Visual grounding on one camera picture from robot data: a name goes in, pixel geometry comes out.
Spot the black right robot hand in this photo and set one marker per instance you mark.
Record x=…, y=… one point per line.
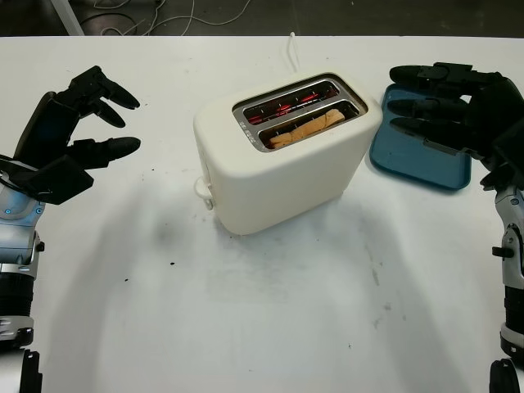
x=491, y=110

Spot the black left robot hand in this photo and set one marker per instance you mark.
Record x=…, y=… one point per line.
x=45, y=127

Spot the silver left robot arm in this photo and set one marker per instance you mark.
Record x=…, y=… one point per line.
x=14, y=233

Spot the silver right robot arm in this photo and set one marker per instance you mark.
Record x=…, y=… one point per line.
x=516, y=262

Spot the toast slice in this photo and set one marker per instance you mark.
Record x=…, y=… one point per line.
x=303, y=131

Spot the cream white toaster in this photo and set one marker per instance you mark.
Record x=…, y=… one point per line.
x=286, y=184

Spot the blue plastic tray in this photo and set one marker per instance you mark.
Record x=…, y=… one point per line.
x=409, y=163

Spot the white table leg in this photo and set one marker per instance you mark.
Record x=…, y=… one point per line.
x=67, y=16

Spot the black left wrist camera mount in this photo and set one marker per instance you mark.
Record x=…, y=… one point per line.
x=57, y=178

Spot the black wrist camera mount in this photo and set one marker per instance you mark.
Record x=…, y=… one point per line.
x=57, y=178
x=507, y=163

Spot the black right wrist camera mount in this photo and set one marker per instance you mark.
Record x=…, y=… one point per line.
x=507, y=163

